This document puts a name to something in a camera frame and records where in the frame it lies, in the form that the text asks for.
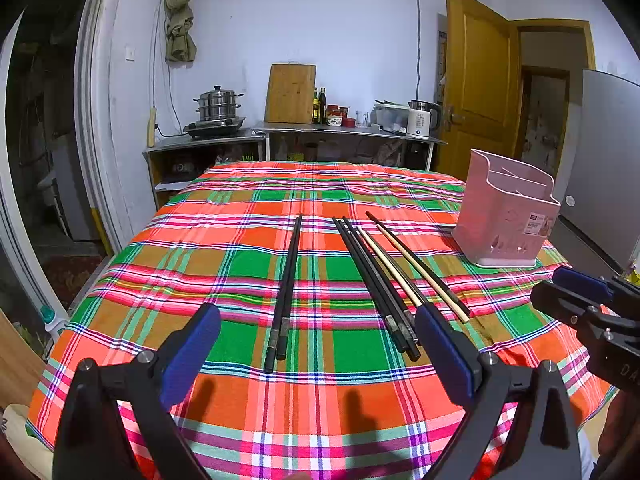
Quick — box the colourful plaid tablecloth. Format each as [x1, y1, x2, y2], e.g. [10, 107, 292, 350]
[27, 162, 613, 479]

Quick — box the dark sauce bottle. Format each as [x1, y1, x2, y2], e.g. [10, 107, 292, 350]
[318, 87, 326, 125]

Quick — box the black induction cooker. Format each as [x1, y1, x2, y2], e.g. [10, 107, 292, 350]
[183, 117, 245, 139]

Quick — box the white electric kettle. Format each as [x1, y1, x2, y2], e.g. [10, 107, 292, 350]
[407, 100, 442, 138]

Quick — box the light wooden chopstick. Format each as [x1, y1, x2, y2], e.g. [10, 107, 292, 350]
[375, 223, 472, 324]
[357, 228, 426, 307]

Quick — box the wooden door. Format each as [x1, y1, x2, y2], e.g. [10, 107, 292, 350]
[436, 0, 521, 180]

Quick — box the grey counter shelf left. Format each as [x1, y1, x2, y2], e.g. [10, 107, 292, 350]
[143, 129, 270, 210]

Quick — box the black chopstick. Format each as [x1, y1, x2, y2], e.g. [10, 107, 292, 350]
[277, 214, 303, 361]
[333, 219, 409, 354]
[332, 217, 408, 353]
[342, 217, 421, 362]
[264, 245, 290, 374]

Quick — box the stainless steel steamer pot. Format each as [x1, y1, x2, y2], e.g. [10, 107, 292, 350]
[194, 84, 243, 122]

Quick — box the white refrigerator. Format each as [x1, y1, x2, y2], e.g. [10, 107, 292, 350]
[560, 70, 639, 273]

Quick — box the dark brown chopstick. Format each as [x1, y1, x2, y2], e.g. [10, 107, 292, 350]
[364, 210, 474, 319]

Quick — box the wooden cutting board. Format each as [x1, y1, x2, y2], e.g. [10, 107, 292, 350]
[264, 63, 317, 124]

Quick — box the hanging olive green cloth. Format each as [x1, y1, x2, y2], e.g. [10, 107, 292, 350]
[164, 0, 196, 63]

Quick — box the black chopstick middle right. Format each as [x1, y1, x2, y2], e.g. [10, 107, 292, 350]
[342, 217, 421, 362]

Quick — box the light wooden chopstick left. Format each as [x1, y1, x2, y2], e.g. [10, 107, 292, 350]
[357, 228, 426, 307]

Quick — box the red lidded jar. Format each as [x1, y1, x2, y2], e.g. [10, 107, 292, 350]
[324, 105, 343, 127]

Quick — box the black chopstick middle left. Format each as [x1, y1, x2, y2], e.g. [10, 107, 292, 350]
[332, 217, 408, 353]

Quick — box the black chopstick middle centre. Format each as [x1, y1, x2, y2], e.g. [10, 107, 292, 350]
[333, 219, 409, 354]

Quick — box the black chopstick far left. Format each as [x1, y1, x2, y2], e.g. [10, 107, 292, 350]
[264, 245, 290, 374]

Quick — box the grey counter shelf right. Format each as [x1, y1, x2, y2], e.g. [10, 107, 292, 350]
[250, 122, 447, 171]

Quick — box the white plastic container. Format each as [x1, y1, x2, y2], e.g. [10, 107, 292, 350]
[370, 100, 410, 134]

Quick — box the grey counter shelf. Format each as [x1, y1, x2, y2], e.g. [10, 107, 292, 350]
[143, 129, 270, 210]
[250, 122, 447, 171]

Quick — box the pink plastic utensil holder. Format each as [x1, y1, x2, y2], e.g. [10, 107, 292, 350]
[452, 148, 561, 269]

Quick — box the light wooden chopstick right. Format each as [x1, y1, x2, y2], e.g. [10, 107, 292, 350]
[375, 223, 472, 324]

